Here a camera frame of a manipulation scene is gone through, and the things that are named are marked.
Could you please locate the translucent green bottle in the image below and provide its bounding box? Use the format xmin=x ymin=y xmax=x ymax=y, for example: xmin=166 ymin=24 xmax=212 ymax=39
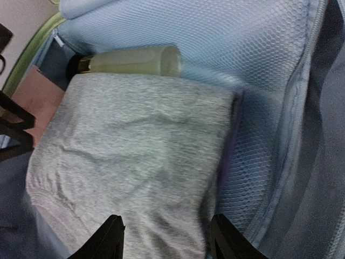
xmin=66 ymin=45 xmax=182 ymax=79

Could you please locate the grey folded garment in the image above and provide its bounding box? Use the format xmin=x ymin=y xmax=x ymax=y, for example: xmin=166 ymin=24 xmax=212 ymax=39
xmin=26 ymin=73 xmax=234 ymax=258

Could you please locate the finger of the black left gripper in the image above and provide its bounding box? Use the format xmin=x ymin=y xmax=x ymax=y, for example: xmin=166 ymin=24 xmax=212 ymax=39
xmin=1 ymin=91 xmax=35 ymax=162

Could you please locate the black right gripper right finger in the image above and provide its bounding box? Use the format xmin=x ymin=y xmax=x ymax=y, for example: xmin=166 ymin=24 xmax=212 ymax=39
xmin=209 ymin=214 xmax=267 ymax=259

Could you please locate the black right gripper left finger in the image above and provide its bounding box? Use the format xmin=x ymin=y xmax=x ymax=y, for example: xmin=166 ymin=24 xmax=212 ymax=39
xmin=68 ymin=215 xmax=125 ymax=259

